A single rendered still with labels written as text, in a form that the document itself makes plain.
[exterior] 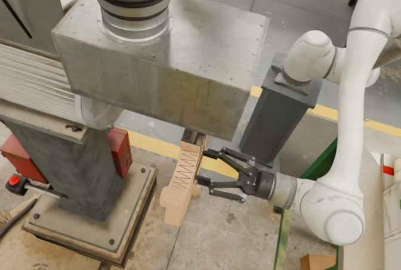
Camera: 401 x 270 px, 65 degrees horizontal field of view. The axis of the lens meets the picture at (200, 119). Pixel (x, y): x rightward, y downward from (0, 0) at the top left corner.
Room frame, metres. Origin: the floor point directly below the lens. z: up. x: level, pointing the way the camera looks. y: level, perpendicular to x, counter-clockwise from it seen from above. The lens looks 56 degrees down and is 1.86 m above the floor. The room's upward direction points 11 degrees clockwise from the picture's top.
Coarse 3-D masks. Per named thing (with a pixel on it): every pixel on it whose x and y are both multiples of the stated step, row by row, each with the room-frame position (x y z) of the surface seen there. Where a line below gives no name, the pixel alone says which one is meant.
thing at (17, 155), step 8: (0, 120) 0.46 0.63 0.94; (8, 144) 0.46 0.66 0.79; (16, 144) 0.46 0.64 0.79; (8, 152) 0.43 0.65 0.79; (16, 152) 0.43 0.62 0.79; (24, 152) 0.44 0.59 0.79; (16, 160) 0.42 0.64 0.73; (24, 160) 0.42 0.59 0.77; (32, 160) 0.42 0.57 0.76; (16, 168) 0.43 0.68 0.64; (24, 168) 0.42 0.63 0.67; (32, 168) 0.42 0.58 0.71; (24, 176) 0.43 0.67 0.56; (32, 176) 0.42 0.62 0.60; (40, 176) 0.42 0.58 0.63
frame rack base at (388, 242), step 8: (400, 232) 0.33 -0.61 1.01; (384, 240) 0.33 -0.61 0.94; (392, 240) 0.32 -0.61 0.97; (400, 240) 0.31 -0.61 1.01; (384, 248) 0.30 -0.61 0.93; (392, 248) 0.30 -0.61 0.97; (400, 248) 0.29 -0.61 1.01; (384, 256) 0.28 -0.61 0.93; (392, 256) 0.27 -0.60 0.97; (400, 256) 0.27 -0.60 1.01; (384, 264) 0.26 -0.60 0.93; (392, 264) 0.25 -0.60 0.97; (400, 264) 0.25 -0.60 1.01
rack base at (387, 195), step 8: (400, 184) 0.48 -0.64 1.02; (384, 192) 0.48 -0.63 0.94; (392, 192) 0.47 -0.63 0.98; (400, 192) 0.45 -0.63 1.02; (384, 200) 0.45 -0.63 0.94; (392, 200) 0.44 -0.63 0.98; (384, 208) 0.43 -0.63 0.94; (392, 208) 0.41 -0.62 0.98; (384, 216) 0.40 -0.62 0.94; (392, 216) 0.39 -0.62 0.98; (400, 216) 0.38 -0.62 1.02; (384, 224) 0.38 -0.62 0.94; (392, 224) 0.37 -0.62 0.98; (400, 224) 0.35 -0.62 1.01; (384, 232) 0.35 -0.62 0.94; (392, 232) 0.34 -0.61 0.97
